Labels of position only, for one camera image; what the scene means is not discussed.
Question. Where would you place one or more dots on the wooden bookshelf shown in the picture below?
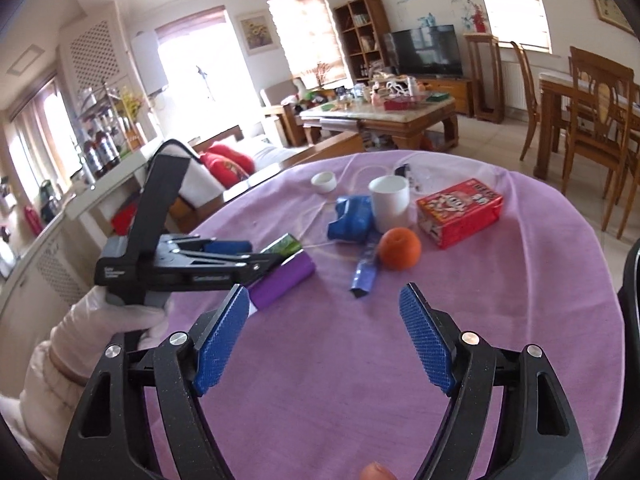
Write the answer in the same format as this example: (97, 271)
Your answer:
(362, 35)

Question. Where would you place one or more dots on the purple tablecloth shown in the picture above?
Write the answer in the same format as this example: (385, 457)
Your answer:
(320, 360)

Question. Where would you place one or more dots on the red fire extinguisher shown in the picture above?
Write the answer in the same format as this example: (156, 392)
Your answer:
(33, 220)

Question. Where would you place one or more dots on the flower painting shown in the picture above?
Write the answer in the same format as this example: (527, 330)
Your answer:
(256, 33)

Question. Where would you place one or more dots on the wooden television stand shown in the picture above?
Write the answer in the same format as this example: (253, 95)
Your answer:
(452, 95)

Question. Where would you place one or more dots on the yellow flowers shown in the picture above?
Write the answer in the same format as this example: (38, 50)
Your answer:
(131, 105)

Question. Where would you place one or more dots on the tall wooden plant stand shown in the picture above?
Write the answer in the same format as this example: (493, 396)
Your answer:
(485, 80)

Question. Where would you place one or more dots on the person's left hand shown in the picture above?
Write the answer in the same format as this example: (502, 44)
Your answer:
(100, 330)

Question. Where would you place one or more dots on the orange fruit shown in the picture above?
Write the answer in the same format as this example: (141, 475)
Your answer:
(399, 249)

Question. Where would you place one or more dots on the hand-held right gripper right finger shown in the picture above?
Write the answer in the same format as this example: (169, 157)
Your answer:
(425, 340)

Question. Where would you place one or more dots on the white standing air conditioner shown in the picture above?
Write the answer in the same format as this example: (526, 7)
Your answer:
(149, 62)

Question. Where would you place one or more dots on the black trash bin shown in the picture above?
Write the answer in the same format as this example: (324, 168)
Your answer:
(632, 320)

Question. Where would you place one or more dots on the framed wall picture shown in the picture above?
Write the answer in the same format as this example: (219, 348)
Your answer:
(607, 2)

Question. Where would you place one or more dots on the beige armchair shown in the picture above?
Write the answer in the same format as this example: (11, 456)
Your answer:
(277, 105)

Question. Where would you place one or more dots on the pink window blind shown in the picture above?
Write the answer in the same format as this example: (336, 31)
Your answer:
(515, 10)
(190, 25)
(305, 35)

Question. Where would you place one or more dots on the person's left forearm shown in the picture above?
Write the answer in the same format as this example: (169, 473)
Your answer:
(40, 395)

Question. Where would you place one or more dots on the blue crumpled bag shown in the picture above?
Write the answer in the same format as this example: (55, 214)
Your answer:
(350, 217)

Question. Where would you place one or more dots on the flat screen television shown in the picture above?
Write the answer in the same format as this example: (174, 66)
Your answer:
(425, 52)

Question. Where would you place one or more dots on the row of dark bottles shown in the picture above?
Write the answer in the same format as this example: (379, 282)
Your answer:
(100, 152)

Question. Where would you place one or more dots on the white lattice cabinet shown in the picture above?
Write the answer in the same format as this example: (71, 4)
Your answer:
(92, 55)

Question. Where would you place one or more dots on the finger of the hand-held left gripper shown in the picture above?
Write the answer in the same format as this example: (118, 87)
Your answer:
(227, 247)
(240, 266)

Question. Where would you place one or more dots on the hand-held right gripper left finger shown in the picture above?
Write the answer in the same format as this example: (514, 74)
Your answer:
(220, 340)

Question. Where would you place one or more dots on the wooden dining chair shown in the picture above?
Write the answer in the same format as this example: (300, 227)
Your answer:
(597, 125)
(525, 95)
(631, 185)

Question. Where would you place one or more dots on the red cushion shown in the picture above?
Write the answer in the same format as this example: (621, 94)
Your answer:
(225, 172)
(235, 155)

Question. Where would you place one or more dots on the red storage box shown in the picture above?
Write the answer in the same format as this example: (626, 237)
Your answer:
(124, 217)

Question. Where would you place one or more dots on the red milk carton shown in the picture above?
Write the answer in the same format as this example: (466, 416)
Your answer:
(460, 212)

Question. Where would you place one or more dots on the green printed packet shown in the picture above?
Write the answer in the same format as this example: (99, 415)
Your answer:
(285, 246)

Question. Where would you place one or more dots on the white cushioned wooden sofa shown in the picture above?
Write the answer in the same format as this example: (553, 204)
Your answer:
(270, 152)

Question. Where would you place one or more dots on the white figurine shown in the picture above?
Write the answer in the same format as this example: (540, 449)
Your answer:
(395, 87)

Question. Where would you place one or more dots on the purple snack packet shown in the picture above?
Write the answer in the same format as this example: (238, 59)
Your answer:
(285, 280)

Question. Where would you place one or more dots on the person's right hand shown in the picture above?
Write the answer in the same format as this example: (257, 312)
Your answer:
(378, 466)

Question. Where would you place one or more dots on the red vase with flowers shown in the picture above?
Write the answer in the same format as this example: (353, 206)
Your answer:
(479, 22)

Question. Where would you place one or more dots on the small black item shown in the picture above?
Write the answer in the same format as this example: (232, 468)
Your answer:
(407, 175)

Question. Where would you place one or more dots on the blue purple wrapper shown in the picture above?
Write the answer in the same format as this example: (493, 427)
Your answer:
(362, 275)

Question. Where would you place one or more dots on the small white cup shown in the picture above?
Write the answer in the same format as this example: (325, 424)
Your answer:
(323, 182)

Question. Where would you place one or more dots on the low white radiator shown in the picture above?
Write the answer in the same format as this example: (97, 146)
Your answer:
(515, 85)

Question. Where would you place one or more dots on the wooden coffee table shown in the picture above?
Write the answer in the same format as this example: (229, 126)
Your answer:
(390, 125)

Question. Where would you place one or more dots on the flat red box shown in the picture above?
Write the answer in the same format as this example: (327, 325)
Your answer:
(400, 105)

